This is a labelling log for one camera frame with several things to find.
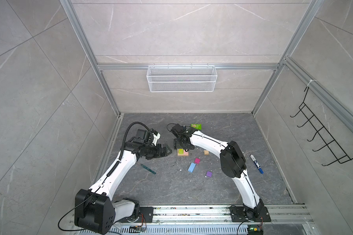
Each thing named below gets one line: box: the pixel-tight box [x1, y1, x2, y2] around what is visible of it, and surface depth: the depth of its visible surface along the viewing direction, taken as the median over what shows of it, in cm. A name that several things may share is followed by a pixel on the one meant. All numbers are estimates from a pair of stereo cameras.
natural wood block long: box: [176, 148, 190, 157], surface depth 97 cm
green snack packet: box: [190, 123, 203, 131], surface depth 113 cm
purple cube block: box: [205, 170, 213, 178], surface depth 88 cm
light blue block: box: [187, 162, 197, 173], surface depth 91 cm
